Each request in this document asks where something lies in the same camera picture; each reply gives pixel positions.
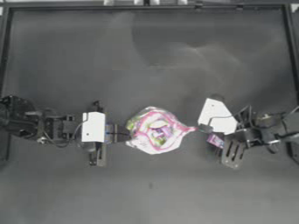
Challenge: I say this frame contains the clear bag with pink zip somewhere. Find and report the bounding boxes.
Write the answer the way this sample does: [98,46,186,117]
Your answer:
[124,105,197,156]

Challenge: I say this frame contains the purple candy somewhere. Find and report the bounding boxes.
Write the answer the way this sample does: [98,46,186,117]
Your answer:
[153,124,173,140]
[205,133,225,149]

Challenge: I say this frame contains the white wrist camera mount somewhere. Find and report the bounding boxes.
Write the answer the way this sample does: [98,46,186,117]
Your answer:
[79,111,107,144]
[196,97,238,136]

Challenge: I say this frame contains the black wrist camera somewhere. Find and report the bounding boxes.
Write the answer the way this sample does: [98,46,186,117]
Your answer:
[197,123,213,134]

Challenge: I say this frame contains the black table frame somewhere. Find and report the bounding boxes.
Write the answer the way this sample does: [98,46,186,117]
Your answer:
[0,1,299,130]

